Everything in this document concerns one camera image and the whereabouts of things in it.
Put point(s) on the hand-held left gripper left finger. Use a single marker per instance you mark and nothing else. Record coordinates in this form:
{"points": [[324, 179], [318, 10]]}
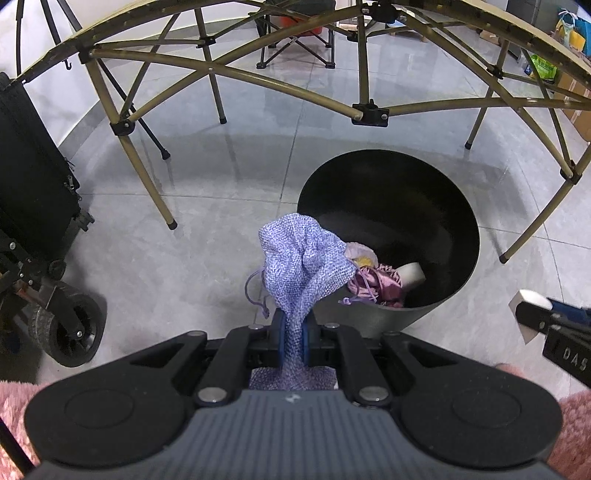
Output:
{"points": [[280, 339]]}

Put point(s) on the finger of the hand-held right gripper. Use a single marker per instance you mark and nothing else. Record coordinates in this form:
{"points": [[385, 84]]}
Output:
{"points": [[572, 313], [533, 316]]}

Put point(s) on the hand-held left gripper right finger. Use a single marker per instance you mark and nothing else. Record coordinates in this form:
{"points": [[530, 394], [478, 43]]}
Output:
{"points": [[308, 341]]}

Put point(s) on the white packet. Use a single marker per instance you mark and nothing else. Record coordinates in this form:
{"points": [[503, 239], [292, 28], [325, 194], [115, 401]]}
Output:
{"points": [[531, 297]]}

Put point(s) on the black trash bin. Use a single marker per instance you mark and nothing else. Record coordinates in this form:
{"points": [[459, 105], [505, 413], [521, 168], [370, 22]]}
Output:
{"points": [[392, 198]]}

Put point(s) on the person's pink fleece clothing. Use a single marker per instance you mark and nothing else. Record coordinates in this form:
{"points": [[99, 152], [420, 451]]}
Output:
{"points": [[577, 429]]}

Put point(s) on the large taped cardboard box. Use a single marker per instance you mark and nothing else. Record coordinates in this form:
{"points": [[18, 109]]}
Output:
{"points": [[577, 101]]}

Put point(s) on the tan folding slat table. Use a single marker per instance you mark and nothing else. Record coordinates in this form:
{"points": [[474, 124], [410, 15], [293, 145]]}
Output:
{"points": [[369, 113]]}

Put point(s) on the green bag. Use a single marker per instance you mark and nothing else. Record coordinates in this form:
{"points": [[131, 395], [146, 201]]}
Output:
{"points": [[542, 69]]}

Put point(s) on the yellow and blue gift bag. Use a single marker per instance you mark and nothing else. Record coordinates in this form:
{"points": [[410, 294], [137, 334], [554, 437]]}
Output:
{"points": [[575, 37]]}

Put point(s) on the black folding chair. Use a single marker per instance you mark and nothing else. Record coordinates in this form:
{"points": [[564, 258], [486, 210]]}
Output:
{"points": [[286, 11]]}

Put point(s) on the black camera tripod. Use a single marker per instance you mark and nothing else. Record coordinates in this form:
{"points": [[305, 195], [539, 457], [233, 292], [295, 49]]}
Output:
{"points": [[164, 151]]}

